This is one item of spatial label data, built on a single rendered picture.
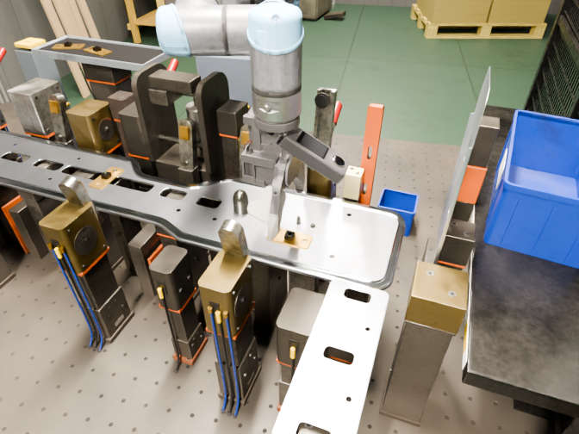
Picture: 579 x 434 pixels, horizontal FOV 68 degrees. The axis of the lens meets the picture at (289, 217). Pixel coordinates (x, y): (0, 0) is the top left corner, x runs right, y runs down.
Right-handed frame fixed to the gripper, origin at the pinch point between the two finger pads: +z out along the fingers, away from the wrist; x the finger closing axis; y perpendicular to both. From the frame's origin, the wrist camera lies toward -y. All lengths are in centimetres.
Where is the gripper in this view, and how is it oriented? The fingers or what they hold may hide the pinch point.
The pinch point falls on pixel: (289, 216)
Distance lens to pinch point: 78.8
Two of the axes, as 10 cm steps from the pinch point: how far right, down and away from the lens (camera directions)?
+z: 0.0, 7.8, 6.3
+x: -3.5, 5.9, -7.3
